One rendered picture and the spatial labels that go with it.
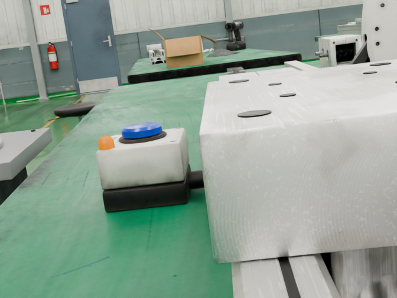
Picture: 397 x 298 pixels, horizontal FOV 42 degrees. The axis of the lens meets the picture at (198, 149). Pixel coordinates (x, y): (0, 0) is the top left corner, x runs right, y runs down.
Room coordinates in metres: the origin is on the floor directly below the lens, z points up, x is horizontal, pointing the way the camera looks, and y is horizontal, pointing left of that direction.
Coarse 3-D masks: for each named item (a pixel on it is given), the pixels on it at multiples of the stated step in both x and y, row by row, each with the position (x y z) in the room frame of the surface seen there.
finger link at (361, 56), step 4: (364, 44) 0.67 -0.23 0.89; (360, 48) 0.67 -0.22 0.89; (364, 48) 0.66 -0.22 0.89; (360, 52) 0.66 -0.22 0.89; (364, 52) 0.66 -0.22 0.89; (356, 56) 0.67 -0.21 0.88; (360, 56) 0.66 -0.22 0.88; (364, 56) 0.66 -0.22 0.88; (368, 56) 0.66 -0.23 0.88; (352, 60) 0.67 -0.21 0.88; (356, 60) 0.66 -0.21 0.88; (360, 60) 0.66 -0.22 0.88; (364, 60) 0.66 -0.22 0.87
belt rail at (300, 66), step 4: (288, 64) 1.66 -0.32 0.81; (292, 64) 1.60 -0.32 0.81; (296, 64) 1.58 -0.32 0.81; (300, 64) 1.56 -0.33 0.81; (304, 64) 1.54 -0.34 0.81; (296, 68) 1.50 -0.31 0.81; (300, 68) 1.44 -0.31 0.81; (304, 68) 1.42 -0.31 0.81; (308, 68) 1.41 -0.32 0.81; (312, 68) 1.39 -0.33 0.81; (316, 68) 1.38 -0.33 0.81
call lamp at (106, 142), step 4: (104, 136) 0.48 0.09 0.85; (108, 136) 0.48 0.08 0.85; (100, 140) 0.47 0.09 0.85; (104, 140) 0.47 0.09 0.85; (108, 140) 0.47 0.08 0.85; (112, 140) 0.48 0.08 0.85; (100, 144) 0.47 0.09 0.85; (104, 144) 0.47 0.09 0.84; (108, 144) 0.47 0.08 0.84; (112, 144) 0.48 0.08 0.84; (100, 148) 0.47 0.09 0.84; (104, 148) 0.47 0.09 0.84; (108, 148) 0.47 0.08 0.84
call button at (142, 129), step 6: (126, 126) 0.51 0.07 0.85; (132, 126) 0.50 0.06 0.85; (138, 126) 0.50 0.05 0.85; (144, 126) 0.50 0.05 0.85; (150, 126) 0.49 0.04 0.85; (156, 126) 0.50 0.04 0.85; (126, 132) 0.49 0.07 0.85; (132, 132) 0.49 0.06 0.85; (138, 132) 0.49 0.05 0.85; (144, 132) 0.49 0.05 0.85; (150, 132) 0.49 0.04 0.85; (156, 132) 0.49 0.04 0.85
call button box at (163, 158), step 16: (176, 128) 0.54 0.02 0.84; (128, 144) 0.48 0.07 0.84; (144, 144) 0.47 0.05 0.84; (160, 144) 0.47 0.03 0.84; (176, 144) 0.47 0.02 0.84; (112, 160) 0.47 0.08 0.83; (128, 160) 0.47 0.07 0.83; (144, 160) 0.47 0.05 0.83; (160, 160) 0.47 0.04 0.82; (176, 160) 0.47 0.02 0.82; (112, 176) 0.47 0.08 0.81; (128, 176) 0.47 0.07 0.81; (144, 176) 0.47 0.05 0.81; (160, 176) 0.47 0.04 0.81; (176, 176) 0.47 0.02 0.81; (192, 176) 0.50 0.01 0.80; (112, 192) 0.47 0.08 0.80; (128, 192) 0.47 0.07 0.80; (144, 192) 0.47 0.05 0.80; (160, 192) 0.47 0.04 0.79; (176, 192) 0.47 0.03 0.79; (112, 208) 0.47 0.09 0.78; (128, 208) 0.47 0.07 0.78
